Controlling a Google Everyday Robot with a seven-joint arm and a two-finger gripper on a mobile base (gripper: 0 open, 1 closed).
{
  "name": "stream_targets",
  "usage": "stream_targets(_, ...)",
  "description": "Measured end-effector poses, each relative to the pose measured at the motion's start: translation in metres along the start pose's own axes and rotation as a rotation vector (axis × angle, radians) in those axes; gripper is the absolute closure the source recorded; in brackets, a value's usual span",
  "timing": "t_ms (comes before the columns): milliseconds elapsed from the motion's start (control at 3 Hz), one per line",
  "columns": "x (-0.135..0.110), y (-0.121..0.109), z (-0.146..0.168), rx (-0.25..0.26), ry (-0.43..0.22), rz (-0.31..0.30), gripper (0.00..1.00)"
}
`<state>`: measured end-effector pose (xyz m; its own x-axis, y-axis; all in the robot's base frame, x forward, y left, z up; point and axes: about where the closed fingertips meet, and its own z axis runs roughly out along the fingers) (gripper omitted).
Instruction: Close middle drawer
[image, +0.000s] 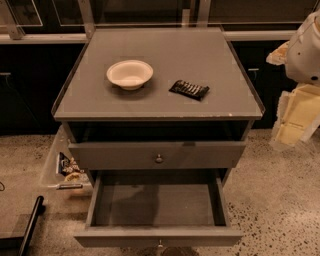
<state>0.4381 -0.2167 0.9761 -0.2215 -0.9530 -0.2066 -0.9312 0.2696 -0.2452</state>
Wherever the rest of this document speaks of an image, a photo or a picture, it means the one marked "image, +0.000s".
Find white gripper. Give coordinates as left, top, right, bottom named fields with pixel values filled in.
left=266, top=42, right=320, bottom=151

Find grey drawer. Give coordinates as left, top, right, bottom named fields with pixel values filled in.
left=69, top=141, right=245, bottom=170
left=74, top=176, right=242, bottom=247

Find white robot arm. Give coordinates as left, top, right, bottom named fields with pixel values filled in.
left=266, top=10, right=320, bottom=151

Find grey drawer cabinet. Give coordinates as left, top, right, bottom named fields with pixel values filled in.
left=53, top=28, right=264, bottom=180

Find grey top drawer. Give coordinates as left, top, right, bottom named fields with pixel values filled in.
left=69, top=141, right=245, bottom=170

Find round top drawer knob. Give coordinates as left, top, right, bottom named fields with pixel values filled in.
left=155, top=154, right=164, bottom=164

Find round drawer knob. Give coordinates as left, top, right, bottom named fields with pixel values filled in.
left=155, top=154, right=164, bottom=164
left=157, top=239, right=164, bottom=249

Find round middle drawer knob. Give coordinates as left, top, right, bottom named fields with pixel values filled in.
left=157, top=239, right=164, bottom=249

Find black snack packet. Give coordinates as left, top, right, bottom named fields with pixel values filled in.
left=169, top=80, right=210, bottom=101

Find white paper bowl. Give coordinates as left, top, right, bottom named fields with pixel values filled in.
left=106, top=60, right=153, bottom=90

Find snack bags in bin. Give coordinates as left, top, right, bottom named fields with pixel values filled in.
left=56, top=152, right=89, bottom=182

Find clear plastic storage bin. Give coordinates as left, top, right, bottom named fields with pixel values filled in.
left=40, top=126, right=92, bottom=196

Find black bar on floor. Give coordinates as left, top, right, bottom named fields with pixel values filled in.
left=18, top=196, right=45, bottom=256

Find metal railing frame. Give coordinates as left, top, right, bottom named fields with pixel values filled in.
left=0, top=0, right=320, bottom=43

